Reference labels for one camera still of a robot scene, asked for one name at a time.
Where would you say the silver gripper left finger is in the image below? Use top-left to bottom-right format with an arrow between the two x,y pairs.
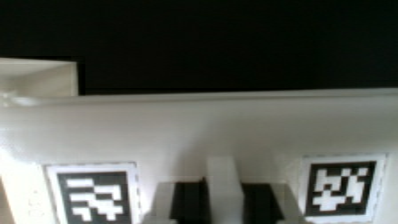
169,180 -> 210,224

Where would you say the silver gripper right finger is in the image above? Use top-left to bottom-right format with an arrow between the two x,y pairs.
242,183 -> 285,224

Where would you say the white door panel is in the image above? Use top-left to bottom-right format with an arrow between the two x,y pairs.
0,88 -> 398,224

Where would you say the white cabinet body box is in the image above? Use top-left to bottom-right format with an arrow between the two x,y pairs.
0,57 -> 78,97

